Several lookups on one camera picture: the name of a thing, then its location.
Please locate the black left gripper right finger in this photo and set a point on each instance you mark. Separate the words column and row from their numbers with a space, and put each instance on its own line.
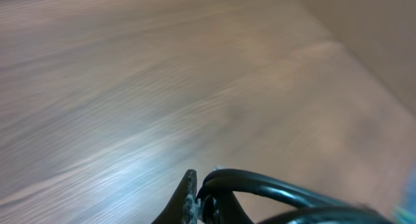
column 223, row 208

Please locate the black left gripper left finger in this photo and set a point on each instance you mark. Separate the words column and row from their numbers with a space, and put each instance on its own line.
column 183, row 206

